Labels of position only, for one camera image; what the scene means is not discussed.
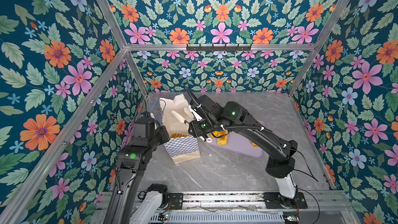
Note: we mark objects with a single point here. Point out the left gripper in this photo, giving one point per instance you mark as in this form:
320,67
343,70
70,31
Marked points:
163,130

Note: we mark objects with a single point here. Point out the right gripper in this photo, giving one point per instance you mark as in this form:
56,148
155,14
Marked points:
194,130

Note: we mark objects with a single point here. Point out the metal tongs white tips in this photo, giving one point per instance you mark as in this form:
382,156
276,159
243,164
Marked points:
180,118

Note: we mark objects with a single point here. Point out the checkered paper bag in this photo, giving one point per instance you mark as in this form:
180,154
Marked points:
180,149

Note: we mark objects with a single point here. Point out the lilac plastic tray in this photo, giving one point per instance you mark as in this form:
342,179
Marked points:
239,144

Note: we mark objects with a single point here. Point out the large striped loaf bread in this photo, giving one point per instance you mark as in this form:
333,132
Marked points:
178,135

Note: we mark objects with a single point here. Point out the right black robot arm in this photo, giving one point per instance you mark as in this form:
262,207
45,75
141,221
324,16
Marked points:
235,118

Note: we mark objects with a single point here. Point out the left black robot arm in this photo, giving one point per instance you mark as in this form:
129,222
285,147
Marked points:
132,160

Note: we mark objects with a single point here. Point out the yellow oval bread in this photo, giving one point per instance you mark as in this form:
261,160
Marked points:
215,134

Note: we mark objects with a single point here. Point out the long ridged glazed bread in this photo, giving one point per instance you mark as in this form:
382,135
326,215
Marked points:
222,138

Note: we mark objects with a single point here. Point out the black hook rail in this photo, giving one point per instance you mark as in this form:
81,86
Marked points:
218,47

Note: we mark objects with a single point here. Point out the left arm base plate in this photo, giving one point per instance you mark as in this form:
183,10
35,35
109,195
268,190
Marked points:
172,201

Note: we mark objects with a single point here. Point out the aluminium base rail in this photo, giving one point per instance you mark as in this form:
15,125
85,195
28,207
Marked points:
248,207

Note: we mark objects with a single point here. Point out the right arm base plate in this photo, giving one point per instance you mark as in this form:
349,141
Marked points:
274,200

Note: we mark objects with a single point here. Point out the aluminium frame bars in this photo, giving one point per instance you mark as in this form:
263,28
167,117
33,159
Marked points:
57,56

